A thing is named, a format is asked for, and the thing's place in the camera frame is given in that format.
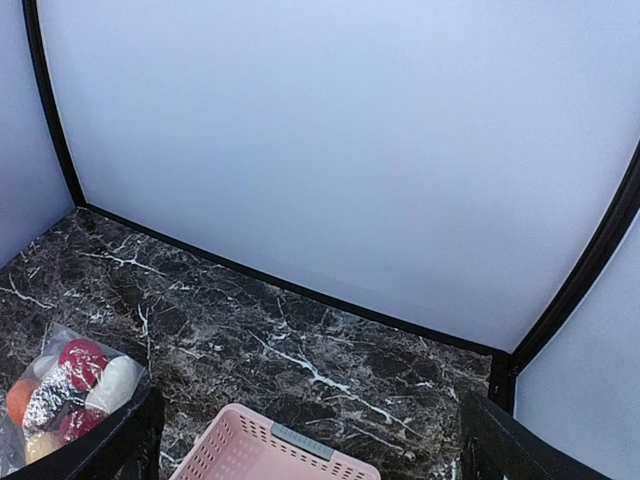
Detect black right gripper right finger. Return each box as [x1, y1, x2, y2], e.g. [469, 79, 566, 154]
[460, 392, 608, 480]

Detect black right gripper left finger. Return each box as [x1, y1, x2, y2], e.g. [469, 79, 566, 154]
[7, 387, 165, 479]

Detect red toy apple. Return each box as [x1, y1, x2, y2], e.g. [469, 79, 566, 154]
[59, 408, 107, 445]

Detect white toy vegetable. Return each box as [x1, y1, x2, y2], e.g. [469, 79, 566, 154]
[85, 355, 139, 414]

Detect yellow toy fruit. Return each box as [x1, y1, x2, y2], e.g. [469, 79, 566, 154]
[25, 432, 63, 465]

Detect clear zip top bag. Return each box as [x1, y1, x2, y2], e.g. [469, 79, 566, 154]
[1, 322, 146, 477]

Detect red toy pepper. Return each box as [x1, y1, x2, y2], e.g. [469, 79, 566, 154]
[58, 339, 109, 392]

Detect orange toy tangerine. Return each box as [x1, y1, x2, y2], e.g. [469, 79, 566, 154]
[6, 378, 41, 426]

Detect pink plastic basket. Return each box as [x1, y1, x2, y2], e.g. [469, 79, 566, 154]
[172, 403, 381, 480]

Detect right black frame post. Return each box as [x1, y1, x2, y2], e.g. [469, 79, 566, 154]
[488, 150, 639, 414]

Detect black frame post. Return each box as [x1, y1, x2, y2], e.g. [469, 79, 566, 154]
[488, 150, 639, 414]
[21, 0, 88, 207]

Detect left black frame post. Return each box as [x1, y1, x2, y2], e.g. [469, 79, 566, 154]
[21, 0, 88, 207]

